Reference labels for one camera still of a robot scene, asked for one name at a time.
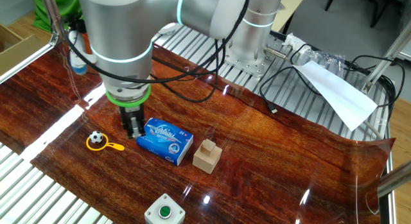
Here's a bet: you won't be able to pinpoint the brown cardboard box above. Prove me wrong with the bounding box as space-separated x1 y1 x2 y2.
0 23 46 77

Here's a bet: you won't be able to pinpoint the black chair legs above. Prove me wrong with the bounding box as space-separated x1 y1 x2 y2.
324 0 398 29

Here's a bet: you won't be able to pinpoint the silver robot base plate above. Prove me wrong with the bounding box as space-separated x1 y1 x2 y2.
223 40 282 79

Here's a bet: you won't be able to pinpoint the blue tissue pack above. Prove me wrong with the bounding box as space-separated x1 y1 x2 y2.
136 117 195 166

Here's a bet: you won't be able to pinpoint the grey box green button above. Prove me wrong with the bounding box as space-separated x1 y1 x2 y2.
144 193 186 224

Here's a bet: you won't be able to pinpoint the green flange ring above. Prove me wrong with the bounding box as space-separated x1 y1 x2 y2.
105 84 152 108

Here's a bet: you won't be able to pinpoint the silver cable connector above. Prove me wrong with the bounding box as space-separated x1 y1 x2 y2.
263 46 290 61

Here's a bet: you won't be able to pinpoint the yellow bubble ring wand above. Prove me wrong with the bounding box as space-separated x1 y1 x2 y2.
85 133 125 152

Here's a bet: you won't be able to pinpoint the wooden block puzzle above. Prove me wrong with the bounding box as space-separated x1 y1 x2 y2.
192 139 223 175

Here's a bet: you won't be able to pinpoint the grey cable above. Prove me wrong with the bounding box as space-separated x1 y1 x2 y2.
362 119 385 140

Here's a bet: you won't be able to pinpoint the black USB cable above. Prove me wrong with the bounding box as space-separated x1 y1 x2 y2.
259 65 322 114

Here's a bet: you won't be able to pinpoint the green cloth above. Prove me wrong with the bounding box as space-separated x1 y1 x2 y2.
30 0 83 29

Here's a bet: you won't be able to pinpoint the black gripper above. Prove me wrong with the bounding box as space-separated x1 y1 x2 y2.
119 103 146 140

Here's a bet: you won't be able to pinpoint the black cable bundle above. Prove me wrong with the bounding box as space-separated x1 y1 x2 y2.
345 54 406 122

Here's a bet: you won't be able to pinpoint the small soccer ball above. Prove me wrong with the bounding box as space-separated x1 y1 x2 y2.
89 130 104 144

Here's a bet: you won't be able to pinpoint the white paper sheet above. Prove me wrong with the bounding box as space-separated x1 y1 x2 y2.
292 60 378 132

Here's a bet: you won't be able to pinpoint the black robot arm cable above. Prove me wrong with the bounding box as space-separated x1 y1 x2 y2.
60 0 251 103

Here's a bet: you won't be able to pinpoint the crumpled clear plastic bag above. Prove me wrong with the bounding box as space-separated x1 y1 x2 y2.
282 33 347 78

